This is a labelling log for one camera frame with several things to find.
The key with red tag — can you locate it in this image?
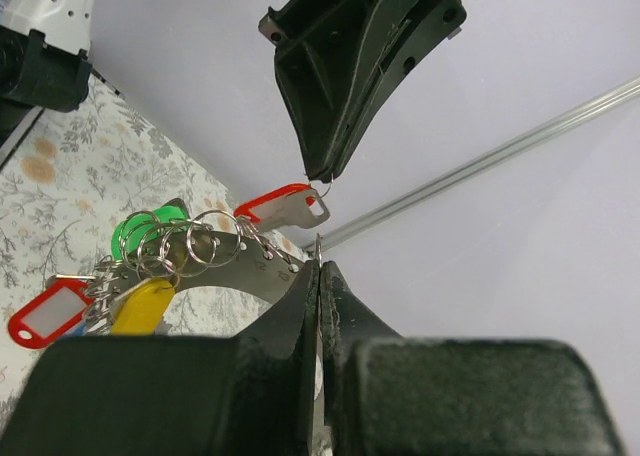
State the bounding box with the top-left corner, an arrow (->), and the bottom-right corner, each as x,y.
233,183 -> 331,232

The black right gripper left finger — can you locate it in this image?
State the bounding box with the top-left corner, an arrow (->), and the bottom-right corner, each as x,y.
1,261 -> 320,455

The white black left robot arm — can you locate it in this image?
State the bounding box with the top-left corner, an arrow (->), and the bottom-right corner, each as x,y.
1,0 -> 467,183

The metal key organizer ring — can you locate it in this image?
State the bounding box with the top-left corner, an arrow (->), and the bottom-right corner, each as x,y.
82,198 -> 326,337

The red key tag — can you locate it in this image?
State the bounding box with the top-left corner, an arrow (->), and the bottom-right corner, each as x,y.
7,276 -> 91,350

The green key tag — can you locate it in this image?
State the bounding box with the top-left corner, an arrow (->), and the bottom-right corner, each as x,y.
111,204 -> 189,260

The floral tablecloth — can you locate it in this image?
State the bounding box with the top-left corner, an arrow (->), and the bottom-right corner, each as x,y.
0,70 -> 311,417

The yellow key tag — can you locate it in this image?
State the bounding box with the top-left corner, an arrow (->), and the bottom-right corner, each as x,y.
110,278 -> 176,336

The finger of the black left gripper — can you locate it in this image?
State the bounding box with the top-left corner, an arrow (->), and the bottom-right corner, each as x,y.
319,0 -> 466,176
259,0 -> 395,179

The blue key tag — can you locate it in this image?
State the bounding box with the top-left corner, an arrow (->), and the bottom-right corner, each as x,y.
66,323 -> 103,336

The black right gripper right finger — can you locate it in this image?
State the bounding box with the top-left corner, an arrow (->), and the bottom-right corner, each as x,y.
319,262 -> 625,455

